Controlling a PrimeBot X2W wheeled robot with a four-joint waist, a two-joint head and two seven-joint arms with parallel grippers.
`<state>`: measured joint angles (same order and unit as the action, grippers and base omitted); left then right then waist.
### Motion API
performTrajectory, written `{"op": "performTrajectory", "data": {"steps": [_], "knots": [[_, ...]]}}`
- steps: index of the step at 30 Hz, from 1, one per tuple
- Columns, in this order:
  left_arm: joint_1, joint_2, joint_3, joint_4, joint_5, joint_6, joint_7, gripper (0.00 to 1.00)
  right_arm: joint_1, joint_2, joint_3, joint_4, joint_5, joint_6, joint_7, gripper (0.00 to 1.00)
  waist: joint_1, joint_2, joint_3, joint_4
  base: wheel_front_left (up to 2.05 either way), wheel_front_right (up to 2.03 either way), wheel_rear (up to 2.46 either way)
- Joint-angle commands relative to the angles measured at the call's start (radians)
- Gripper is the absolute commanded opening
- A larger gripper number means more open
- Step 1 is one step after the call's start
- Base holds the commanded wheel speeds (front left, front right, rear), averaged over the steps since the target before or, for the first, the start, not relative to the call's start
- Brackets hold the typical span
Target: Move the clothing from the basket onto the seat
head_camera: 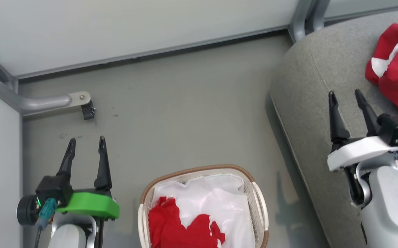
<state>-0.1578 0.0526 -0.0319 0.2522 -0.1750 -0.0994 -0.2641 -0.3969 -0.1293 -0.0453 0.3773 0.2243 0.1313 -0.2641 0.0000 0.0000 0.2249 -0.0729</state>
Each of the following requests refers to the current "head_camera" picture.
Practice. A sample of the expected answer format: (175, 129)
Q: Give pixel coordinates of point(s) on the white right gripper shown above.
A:
(357, 151)

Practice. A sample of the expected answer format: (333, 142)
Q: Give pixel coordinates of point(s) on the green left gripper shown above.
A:
(88, 204)

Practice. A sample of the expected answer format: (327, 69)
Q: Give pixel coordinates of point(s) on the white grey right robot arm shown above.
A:
(385, 203)

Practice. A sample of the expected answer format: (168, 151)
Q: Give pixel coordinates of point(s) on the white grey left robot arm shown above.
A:
(71, 232)

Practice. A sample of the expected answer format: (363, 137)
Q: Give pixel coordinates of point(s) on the red garment in basket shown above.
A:
(178, 227)

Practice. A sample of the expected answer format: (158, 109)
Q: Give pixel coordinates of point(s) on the white laundry basket brown rim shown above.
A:
(254, 196)

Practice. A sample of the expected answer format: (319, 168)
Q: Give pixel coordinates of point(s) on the grey fabric sofa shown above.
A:
(323, 103)

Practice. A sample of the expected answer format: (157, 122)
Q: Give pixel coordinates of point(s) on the red white garment on sofa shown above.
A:
(397, 69)

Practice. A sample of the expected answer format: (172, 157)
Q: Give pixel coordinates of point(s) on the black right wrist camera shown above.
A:
(395, 127)

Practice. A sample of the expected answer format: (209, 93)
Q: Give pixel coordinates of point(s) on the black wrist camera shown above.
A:
(395, 127)
(49, 193)

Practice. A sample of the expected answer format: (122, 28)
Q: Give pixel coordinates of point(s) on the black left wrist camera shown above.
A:
(49, 193)

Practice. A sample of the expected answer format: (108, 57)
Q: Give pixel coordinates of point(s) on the grey metal partition post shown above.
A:
(305, 17)

